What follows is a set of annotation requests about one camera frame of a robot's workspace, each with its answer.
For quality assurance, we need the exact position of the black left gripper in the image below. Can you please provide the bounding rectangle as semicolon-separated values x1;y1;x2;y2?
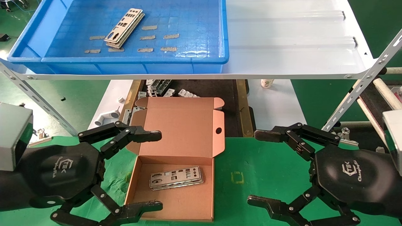
17;121;163;226

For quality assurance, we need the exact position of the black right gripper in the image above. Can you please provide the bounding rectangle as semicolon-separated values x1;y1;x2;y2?
247;122;397;226

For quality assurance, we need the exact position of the metal io shield plate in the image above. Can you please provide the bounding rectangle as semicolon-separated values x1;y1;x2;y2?
149;166;202;188
106;12;146;49
151;171;204;191
105;8;145;45

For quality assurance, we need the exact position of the brown cardboard box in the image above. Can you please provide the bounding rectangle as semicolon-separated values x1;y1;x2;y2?
125;97;225;222

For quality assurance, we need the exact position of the dark wood-framed parts tray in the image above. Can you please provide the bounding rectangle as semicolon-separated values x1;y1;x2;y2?
119;79;257;137

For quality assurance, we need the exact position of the blue plastic tray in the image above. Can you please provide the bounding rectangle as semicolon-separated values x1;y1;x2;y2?
7;0;230;75

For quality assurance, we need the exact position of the green table cloth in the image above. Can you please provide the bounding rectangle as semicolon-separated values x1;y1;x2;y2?
0;136;402;226

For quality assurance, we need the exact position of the white pipe fitting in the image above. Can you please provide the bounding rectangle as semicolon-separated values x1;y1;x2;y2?
94;106;121;126

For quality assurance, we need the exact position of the white lower board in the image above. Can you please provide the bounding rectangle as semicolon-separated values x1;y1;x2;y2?
87;79;312;137

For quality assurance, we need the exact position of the silver binder clip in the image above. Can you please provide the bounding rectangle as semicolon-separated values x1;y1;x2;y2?
335;127;359;147
29;129;52;147

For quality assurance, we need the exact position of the grey horizontal tube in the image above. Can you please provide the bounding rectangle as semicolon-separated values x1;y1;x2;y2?
338;121;385;128

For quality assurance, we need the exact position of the silver ribbed metal part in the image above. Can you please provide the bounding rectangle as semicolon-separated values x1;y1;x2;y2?
178;89;199;98

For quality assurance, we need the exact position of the thin white tube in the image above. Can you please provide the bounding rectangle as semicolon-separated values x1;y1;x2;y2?
356;97;387;146

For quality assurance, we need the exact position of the dark cart panel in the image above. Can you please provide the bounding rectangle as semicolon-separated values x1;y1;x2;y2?
361;79;402;126

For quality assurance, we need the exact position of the thick white tube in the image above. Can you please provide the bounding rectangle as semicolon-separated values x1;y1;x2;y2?
373;78;402;110

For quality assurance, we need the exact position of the white horizontal tube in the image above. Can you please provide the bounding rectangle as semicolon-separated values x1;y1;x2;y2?
378;67;402;75

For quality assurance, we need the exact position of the chair wheel base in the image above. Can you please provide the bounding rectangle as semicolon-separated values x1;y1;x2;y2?
0;0;30;12

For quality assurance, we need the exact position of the long grey metal bracket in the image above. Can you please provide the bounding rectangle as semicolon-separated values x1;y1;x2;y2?
122;107;143;126

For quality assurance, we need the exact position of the dark grey metal bracket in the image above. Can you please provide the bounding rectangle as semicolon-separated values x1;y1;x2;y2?
156;79;172;95

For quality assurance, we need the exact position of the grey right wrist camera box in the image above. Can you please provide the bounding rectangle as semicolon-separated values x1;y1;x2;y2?
382;110;402;176

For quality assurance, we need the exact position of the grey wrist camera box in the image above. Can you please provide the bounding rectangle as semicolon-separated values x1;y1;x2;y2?
382;110;402;176
0;103;34;172

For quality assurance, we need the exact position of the slotted grey angle post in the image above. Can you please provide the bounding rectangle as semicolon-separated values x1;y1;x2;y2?
322;29;402;132
0;61;78;136

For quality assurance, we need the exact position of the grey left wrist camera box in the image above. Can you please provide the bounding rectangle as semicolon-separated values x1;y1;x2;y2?
0;103;34;172

